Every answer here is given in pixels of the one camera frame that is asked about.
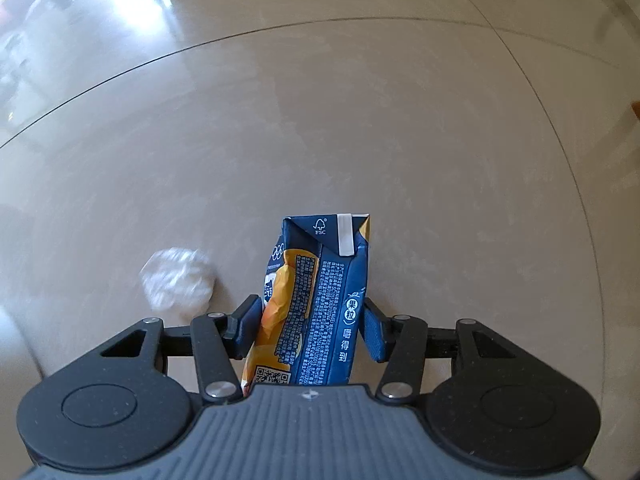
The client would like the blue orange drink carton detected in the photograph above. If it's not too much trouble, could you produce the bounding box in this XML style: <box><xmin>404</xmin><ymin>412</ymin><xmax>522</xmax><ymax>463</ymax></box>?
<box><xmin>240</xmin><ymin>212</ymin><xmax>374</xmax><ymax>394</ymax></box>

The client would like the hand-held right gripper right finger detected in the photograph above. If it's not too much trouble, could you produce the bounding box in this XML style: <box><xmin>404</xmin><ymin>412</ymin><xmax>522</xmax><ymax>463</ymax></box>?
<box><xmin>361</xmin><ymin>297</ymin><xmax>519</xmax><ymax>404</ymax></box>

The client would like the large crumpled white tissue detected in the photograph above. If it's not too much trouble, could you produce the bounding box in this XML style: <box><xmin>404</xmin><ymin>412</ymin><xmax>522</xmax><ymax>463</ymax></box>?
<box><xmin>140</xmin><ymin>247</ymin><xmax>217</xmax><ymax>324</ymax></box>

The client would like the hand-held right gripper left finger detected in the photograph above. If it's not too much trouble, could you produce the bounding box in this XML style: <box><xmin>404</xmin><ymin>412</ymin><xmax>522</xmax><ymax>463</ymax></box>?
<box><xmin>100</xmin><ymin>295</ymin><xmax>264</xmax><ymax>404</ymax></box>

